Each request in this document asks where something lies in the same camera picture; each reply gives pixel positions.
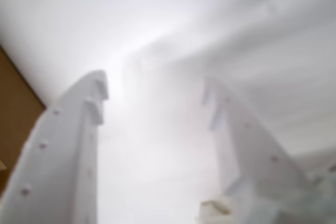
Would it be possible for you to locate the brown cardboard box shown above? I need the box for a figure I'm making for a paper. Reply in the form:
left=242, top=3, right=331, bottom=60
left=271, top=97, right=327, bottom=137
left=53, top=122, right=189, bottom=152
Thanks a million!
left=0, top=44, right=47, bottom=195

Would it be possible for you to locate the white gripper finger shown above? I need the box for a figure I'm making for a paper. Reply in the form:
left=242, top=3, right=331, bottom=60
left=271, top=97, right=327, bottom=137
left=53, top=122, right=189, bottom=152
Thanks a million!
left=201, top=76, right=316, bottom=204
left=0, top=69, right=110, bottom=224

